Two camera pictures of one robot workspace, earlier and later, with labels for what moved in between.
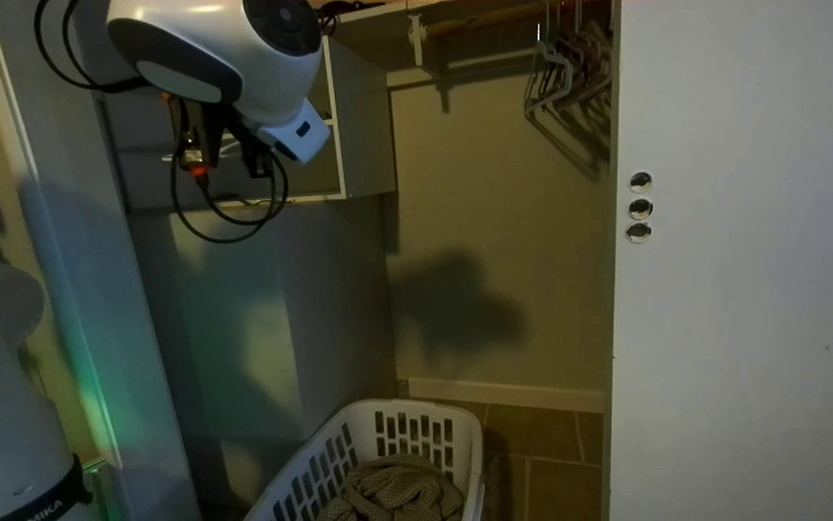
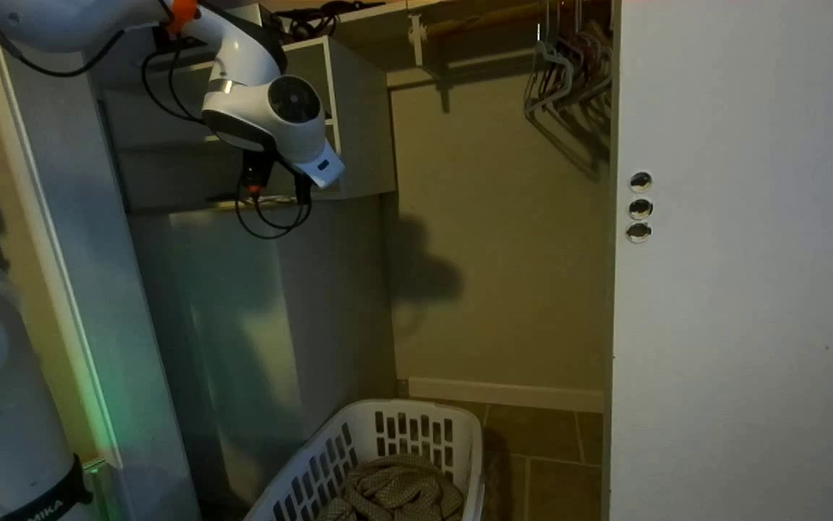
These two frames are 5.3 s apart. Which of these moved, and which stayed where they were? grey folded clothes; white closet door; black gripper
Moved: black gripper
Stayed: white closet door; grey folded clothes
